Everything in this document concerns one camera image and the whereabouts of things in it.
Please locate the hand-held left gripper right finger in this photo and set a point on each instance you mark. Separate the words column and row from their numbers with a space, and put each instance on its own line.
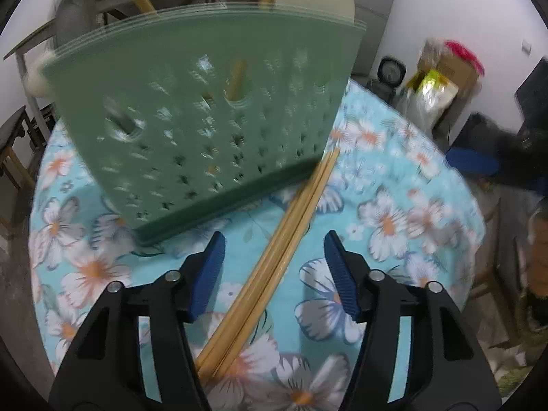
column 340, row 278

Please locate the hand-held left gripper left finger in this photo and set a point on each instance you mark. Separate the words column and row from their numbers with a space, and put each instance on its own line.
column 209, row 274

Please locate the green perforated utensil basket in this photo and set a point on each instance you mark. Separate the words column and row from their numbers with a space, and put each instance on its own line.
column 171, row 38

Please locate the blue floral tablecloth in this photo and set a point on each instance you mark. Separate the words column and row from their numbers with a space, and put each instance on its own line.
column 385, row 222

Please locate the blue cloth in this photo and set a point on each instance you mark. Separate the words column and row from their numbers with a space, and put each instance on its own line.
column 471, row 160

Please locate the yellow-green packet bag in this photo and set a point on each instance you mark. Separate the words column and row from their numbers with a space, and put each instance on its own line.
column 432, row 90

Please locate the black bag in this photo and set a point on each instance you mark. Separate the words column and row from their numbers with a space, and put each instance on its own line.
column 509, row 154

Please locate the open cardboard box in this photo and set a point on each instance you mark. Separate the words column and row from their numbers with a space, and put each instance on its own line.
column 454, row 72

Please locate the wooden chair black seat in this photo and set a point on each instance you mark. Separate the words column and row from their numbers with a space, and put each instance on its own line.
column 13, row 126

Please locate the pink plastic bag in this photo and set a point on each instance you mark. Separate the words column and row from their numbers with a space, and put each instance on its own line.
column 464, row 53

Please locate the grey sack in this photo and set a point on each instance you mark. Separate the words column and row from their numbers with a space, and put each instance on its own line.
column 72, row 17

